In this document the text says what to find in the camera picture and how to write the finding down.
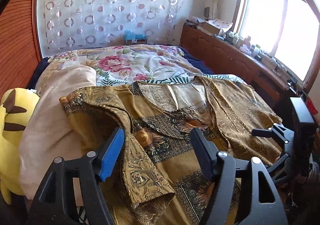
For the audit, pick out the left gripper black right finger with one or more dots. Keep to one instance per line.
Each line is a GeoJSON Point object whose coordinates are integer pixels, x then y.
{"type": "Point", "coordinates": [259, 201]}

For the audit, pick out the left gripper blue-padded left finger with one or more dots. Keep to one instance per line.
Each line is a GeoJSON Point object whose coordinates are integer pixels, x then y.
{"type": "Point", "coordinates": [54, 201]}

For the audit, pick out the mustard paisley print garment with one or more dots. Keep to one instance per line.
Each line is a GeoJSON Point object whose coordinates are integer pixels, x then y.
{"type": "Point", "coordinates": [157, 179]}

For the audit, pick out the folded beige cloth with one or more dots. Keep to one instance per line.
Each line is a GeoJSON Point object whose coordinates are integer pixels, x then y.
{"type": "Point", "coordinates": [48, 134]}

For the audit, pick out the yellow Pikachu plush toy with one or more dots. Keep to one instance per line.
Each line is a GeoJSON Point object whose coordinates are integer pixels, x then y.
{"type": "Point", "coordinates": [17, 107]}

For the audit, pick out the wooden side cabinet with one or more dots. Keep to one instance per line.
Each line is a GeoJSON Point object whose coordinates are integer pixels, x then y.
{"type": "Point", "coordinates": [223, 58]}

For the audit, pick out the navy blue blanket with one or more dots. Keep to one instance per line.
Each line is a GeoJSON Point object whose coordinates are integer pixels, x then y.
{"type": "Point", "coordinates": [196, 62]}

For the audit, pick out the floral pink quilt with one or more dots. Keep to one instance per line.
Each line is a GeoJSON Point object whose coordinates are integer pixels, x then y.
{"type": "Point", "coordinates": [119, 65]}

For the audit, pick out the wooden louvered wardrobe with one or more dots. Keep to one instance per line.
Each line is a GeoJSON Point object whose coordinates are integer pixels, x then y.
{"type": "Point", "coordinates": [20, 49]}

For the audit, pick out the cardboard box on cabinet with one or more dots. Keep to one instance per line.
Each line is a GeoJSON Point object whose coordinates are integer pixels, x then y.
{"type": "Point", "coordinates": [216, 26]}

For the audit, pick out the blue toy at bed head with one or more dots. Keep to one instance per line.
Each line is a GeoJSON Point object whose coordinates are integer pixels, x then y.
{"type": "Point", "coordinates": [131, 38]}

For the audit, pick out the white circle-pattern sheer curtain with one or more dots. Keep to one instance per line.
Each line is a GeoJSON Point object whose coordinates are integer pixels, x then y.
{"type": "Point", "coordinates": [66, 25]}

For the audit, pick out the window with wooden frame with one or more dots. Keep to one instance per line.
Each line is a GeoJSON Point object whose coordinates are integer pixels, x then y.
{"type": "Point", "coordinates": [287, 30]}

